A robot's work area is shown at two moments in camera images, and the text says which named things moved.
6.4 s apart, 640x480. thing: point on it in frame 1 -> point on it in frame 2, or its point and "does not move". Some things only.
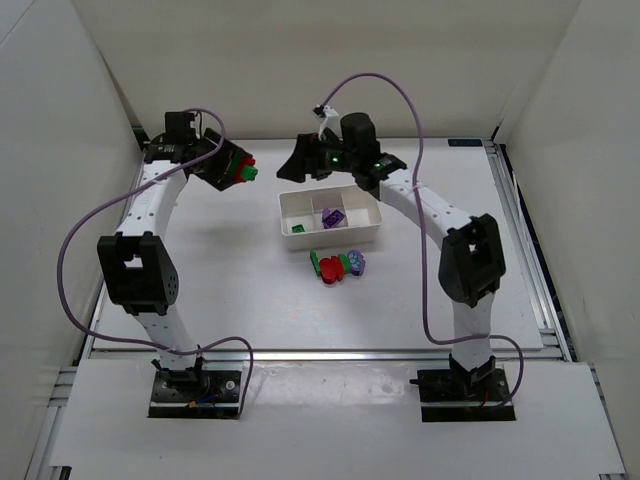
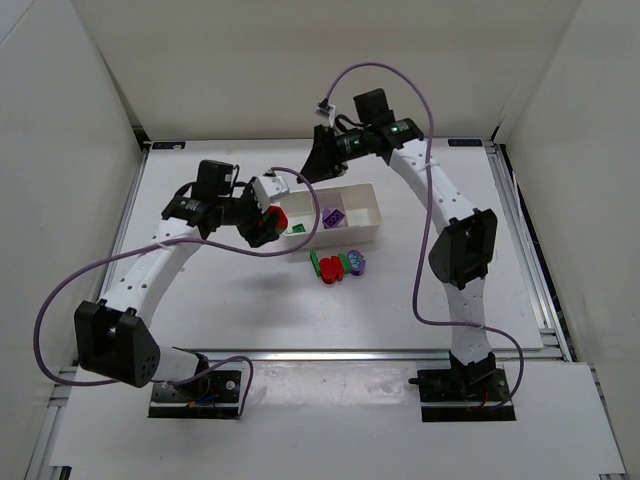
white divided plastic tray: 361,221 does not move
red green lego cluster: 332,270 does not move
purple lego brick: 331,218 does not move
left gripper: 220,163 -> 252,215
